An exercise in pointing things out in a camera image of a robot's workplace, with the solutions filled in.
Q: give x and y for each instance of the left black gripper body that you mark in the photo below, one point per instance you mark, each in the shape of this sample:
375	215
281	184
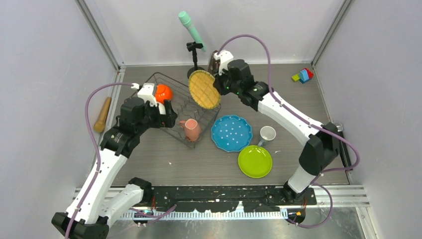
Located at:
153	118

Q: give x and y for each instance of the mint green microphone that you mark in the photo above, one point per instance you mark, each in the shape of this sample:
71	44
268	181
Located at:
187	22

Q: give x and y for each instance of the black microphone stand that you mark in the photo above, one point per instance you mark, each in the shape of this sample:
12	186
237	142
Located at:
192	47

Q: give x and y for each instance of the wooden rolling pin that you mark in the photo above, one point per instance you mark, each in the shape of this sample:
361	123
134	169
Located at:
100	123

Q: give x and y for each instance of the black wire dish rack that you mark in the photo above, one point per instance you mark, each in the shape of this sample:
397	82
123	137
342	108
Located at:
185	107

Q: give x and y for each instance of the grey mug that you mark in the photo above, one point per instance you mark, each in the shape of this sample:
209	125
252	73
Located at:
267	134

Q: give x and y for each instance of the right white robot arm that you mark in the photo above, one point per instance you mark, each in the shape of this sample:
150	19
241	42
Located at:
320	142

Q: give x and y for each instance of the blue dotted plate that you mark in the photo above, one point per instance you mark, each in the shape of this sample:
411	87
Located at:
231	133

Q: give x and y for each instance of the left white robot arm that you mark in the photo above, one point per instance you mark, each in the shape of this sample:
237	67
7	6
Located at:
89	216

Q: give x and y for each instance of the pink ceramic mug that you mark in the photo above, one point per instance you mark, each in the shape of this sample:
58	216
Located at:
191	129

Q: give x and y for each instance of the orange bowl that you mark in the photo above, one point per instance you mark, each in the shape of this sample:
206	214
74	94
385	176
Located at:
163	93

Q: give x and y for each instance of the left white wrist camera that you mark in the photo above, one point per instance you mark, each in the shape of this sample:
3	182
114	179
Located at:
147	93

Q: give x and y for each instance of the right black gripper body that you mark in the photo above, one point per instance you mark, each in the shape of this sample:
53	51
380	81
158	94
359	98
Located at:
225	85

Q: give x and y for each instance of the colourful toy blocks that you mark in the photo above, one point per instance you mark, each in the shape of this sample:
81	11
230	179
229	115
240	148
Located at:
303	76

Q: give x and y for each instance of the green plate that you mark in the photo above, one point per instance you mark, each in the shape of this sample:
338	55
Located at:
255	161

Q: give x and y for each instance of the brown wooden metronome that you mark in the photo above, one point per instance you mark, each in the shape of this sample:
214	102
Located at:
213	65

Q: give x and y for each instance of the woven bamboo coaster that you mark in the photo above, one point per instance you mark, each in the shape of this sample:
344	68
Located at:
202	89

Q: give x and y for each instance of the black handheld microphone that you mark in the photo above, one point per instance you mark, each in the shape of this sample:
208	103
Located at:
342	149

